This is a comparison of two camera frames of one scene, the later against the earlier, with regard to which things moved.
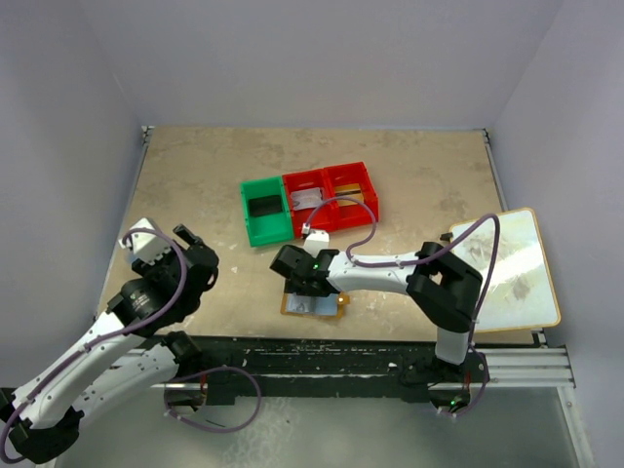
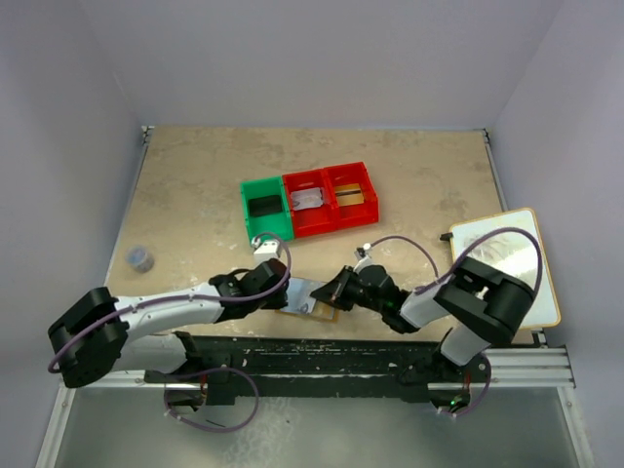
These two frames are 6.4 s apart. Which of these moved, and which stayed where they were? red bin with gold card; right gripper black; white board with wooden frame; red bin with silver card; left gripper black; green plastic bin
Moved: left gripper black; right gripper black
Stayed: red bin with gold card; red bin with silver card; white board with wooden frame; green plastic bin
